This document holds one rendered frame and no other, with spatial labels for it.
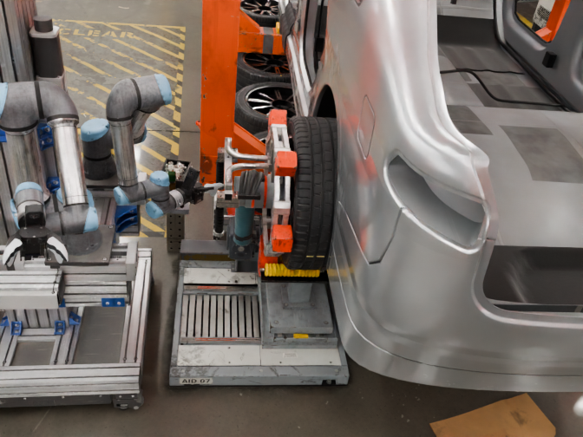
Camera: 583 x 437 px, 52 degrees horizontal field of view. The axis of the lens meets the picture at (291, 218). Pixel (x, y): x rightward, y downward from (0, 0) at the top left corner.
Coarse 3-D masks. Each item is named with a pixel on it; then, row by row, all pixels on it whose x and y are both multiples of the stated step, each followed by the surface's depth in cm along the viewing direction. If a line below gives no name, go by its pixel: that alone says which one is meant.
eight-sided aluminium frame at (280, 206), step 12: (276, 132) 245; (276, 144) 237; (288, 144) 238; (276, 180) 231; (288, 180) 231; (276, 192) 230; (288, 192) 231; (276, 204) 229; (288, 204) 230; (264, 216) 279; (276, 216) 232; (288, 216) 232; (264, 228) 274; (264, 240) 268; (264, 252) 263; (276, 252) 243
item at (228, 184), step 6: (270, 162) 245; (228, 168) 239; (234, 168) 241; (240, 168) 243; (246, 168) 243; (252, 168) 244; (258, 168) 245; (264, 168) 245; (270, 168) 244; (228, 174) 235; (228, 180) 232; (228, 186) 231
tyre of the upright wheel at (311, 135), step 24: (312, 120) 245; (336, 120) 250; (312, 144) 232; (336, 144) 233; (312, 168) 228; (336, 168) 229; (312, 192) 227; (336, 192) 228; (312, 216) 228; (312, 240) 233; (288, 264) 249; (312, 264) 247
